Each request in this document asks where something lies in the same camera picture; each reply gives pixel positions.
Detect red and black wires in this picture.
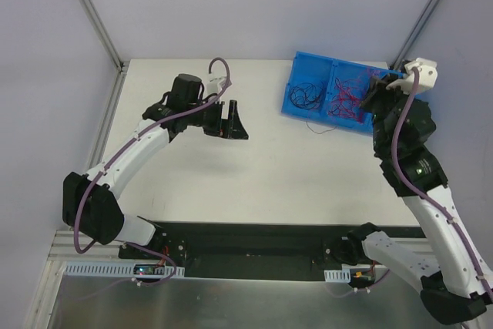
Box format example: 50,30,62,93
306,119,340,136

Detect blue plastic three-compartment bin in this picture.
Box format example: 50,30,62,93
281,52,403,135

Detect right aluminium frame post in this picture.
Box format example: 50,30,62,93
390,0,442,70

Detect left white slotted cable duct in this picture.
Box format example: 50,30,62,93
65,262,185,279

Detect left aluminium frame post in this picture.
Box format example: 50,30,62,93
79,0,125,72

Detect black wire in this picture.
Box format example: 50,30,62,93
289,82,327,109

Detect white slotted cable duct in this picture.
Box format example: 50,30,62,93
65,262,185,279
324,269,351,284

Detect right white slotted cable duct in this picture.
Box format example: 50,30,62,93
324,269,351,284

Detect aluminium front rail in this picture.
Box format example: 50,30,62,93
49,230,128,261

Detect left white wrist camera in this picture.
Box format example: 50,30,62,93
206,74,226,95

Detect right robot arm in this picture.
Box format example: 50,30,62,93
344,75,492,328

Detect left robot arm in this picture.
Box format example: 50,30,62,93
62,74,249,259

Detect aluminium frame post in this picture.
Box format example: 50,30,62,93
390,0,442,70
79,0,125,72

